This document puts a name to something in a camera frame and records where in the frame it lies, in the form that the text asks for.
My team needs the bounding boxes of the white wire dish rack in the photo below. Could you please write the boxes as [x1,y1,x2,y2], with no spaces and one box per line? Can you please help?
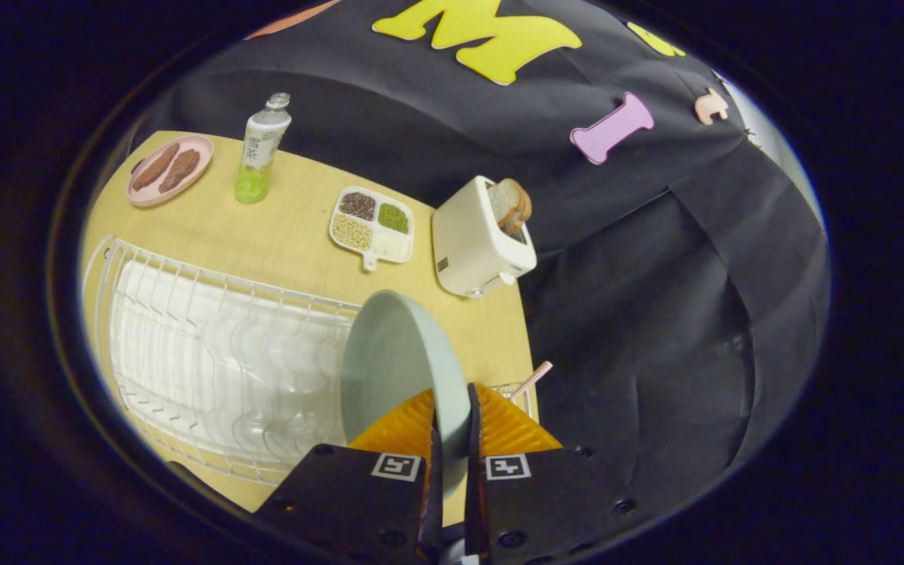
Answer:
[82,235,363,486]

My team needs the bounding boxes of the pink oval plate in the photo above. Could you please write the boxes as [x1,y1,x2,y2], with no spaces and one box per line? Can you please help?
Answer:
[127,134,215,208]

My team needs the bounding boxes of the white divided bean tray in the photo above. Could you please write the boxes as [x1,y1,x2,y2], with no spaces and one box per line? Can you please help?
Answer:
[329,186,415,272]

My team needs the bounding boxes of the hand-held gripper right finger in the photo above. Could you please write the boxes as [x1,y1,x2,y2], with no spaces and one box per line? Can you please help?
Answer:
[464,382,641,565]

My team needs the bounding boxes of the white toaster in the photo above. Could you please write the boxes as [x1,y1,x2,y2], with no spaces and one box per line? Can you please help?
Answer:
[432,175,538,299]

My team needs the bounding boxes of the spoon with pink checked handle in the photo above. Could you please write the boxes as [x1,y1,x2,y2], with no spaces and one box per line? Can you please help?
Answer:
[508,361,554,401]

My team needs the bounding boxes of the metal wire basket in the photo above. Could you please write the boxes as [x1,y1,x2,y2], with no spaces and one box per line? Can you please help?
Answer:
[490,382,538,421]

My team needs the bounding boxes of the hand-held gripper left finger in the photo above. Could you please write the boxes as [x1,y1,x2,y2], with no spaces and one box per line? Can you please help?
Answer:
[254,388,443,565]

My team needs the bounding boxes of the light green plate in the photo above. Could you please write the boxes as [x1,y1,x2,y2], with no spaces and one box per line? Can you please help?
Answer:
[340,290,472,497]

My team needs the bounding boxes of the brown meat piece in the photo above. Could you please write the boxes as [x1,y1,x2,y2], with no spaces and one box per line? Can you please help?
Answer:
[159,149,201,194]
[132,142,180,191]

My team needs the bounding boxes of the toasted bread slice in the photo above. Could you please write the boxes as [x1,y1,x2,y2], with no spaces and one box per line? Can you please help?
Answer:
[487,178,523,228]
[503,184,533,236]

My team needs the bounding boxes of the green drink bottle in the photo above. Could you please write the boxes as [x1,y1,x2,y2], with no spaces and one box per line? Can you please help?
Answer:
[235,93,293,205]

